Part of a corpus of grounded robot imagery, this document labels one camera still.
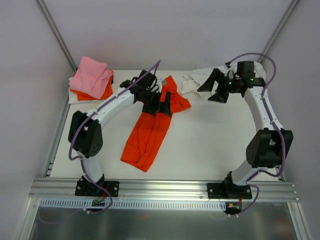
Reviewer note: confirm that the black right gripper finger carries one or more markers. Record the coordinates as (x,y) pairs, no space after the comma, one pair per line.
(219,97)
(208,85)

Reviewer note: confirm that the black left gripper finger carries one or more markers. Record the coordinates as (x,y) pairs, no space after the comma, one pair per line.
(165,106)
(149,109)

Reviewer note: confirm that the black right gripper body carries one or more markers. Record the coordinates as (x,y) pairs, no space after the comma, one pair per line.
(222,81)

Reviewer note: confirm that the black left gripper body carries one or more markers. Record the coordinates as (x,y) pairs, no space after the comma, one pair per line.
(155,101)

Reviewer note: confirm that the orange t shirt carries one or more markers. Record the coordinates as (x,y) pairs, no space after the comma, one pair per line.
(108,91)
(149,132)

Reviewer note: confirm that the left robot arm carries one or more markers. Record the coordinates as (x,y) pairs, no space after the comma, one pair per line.
(85,133)

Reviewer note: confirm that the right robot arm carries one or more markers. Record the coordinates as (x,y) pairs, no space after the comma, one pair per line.
(271,143)

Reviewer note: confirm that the crumpled white t shirt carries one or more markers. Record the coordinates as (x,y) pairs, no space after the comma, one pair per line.
(196,78)

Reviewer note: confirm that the folded orange t shirt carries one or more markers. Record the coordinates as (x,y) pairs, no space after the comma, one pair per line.
(108,91)

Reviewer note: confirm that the folded pink t shirt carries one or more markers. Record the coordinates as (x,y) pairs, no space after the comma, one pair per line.
(91,77)

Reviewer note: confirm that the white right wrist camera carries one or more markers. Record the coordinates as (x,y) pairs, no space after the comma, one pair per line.
(231,76)

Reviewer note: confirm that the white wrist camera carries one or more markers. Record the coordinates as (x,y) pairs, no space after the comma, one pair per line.
(159,85)
(231,76)

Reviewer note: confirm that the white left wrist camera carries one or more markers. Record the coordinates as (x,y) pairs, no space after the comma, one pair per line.
(159,85)

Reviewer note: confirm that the right corner frame post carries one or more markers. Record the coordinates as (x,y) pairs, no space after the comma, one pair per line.
(280,25)

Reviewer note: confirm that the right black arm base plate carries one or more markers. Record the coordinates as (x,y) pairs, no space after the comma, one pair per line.
(223,190)

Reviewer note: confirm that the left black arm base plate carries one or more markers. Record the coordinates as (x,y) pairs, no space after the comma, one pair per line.
(85,188)

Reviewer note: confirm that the white slotted cable duct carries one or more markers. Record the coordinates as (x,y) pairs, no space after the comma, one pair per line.
(134,204)

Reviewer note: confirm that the aluminium mounting rail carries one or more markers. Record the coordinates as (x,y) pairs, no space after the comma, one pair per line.
(171,190)

